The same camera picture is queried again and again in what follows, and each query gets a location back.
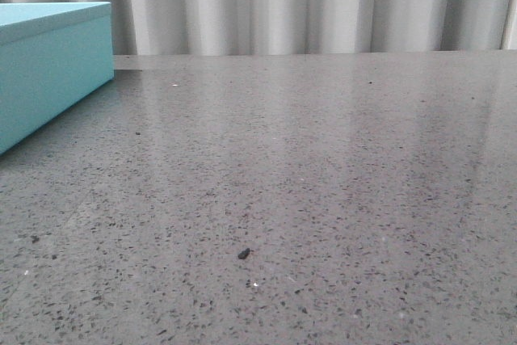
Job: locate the light blue storage box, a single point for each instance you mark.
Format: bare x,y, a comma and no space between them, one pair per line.
52,55

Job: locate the small black debris piece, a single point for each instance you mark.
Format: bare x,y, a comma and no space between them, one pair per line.
244,254

